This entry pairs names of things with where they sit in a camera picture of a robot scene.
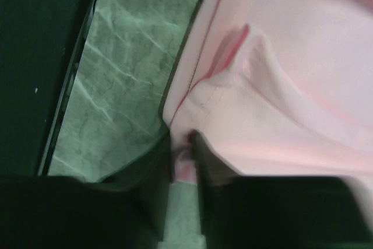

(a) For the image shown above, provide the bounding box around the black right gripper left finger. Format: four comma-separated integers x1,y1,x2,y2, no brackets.
1,136,171,248

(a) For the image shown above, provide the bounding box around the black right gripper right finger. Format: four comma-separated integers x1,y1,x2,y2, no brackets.
190,132,372,248

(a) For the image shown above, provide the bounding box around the pink t-shirt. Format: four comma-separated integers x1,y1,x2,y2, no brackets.
161,0,373,183

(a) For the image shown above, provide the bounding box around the black base beam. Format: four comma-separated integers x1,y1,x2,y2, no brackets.
1,0,93,176

